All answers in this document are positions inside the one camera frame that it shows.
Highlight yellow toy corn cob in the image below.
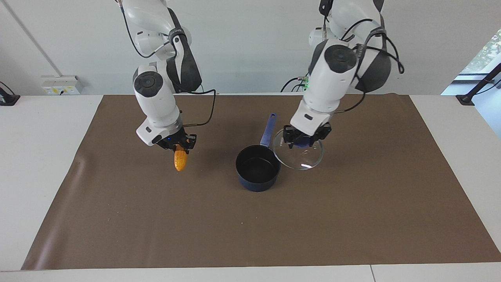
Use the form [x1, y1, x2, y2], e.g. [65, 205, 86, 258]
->
[174, 144, 189, 172]

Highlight glass lid with blue knob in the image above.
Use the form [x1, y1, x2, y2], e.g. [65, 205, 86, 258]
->
[273, 128, 324, 170]

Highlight brown table mat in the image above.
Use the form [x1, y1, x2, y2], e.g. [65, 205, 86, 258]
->
[22, 94, 501, 271]

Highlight black stand with slanted pole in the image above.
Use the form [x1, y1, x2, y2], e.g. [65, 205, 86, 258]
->
[456, 63, 501, 106]

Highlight small black table clamp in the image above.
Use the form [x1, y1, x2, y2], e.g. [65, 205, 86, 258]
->
[0, 81, 20, 106]

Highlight window with greenery outside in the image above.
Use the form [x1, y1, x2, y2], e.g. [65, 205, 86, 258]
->
[440, 29, 501, 96]

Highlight dark blue pot with handle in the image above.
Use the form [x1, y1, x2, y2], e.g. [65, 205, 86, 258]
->
[235, 113, 281, 192]

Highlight black left arm base cables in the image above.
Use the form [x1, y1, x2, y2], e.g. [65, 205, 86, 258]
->
[280, 76, 310, 93]

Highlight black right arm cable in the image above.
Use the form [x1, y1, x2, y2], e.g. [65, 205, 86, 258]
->
[117, 0, 217, 127]

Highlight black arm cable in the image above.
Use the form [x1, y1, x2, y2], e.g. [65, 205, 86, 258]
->
[319, 0, 405, 114]
[117, 0, 217, 127]

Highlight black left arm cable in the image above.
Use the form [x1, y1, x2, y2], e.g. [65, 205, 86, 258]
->
[319, 0, 405, 114]

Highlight white wall socket box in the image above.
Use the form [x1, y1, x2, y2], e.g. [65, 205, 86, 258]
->
[41, 75, 84, 96]

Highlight white wall cable conduit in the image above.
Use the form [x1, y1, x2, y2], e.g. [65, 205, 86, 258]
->
[3, 0, 63, 78]

